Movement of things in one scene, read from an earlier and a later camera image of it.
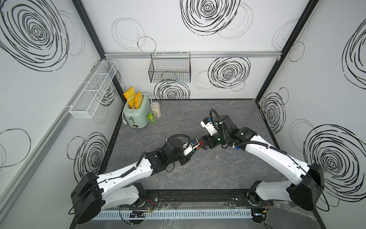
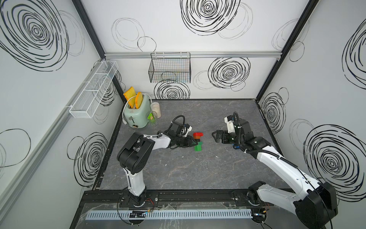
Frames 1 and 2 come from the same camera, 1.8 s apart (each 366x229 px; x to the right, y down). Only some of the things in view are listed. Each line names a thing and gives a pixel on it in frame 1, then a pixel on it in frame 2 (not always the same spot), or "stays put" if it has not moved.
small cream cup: x=155 y=107 stays put
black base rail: x=236 y=197 stays put
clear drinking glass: x=152 y=118 stays put
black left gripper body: x=179 y=157 to x=180 y=140
